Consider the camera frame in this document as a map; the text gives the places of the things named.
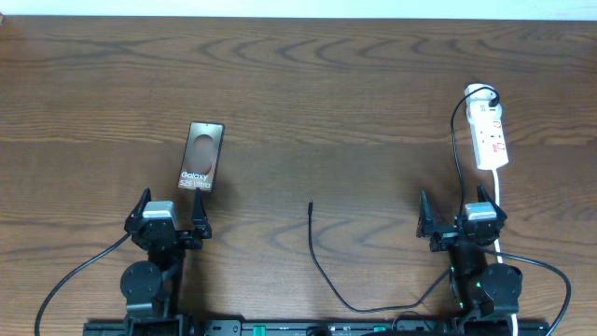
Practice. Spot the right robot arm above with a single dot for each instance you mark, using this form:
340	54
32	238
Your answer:
489	292

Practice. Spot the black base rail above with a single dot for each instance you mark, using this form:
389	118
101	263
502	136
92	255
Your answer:
407	326

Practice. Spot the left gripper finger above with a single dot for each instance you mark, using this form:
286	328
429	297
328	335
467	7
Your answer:
198	217
137	212

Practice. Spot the white power strip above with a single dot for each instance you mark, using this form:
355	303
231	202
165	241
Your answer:
484	113

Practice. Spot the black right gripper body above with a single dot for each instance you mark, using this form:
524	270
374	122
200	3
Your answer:
444	237

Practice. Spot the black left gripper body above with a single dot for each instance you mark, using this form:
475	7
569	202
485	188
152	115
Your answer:
183	244

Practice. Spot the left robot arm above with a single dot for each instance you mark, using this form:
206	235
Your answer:
151	287

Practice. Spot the Galaxy S25 Ultra smartphone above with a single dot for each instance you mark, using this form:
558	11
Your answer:
201	155

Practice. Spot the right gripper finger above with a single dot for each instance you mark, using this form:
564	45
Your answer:
426	222
485	197

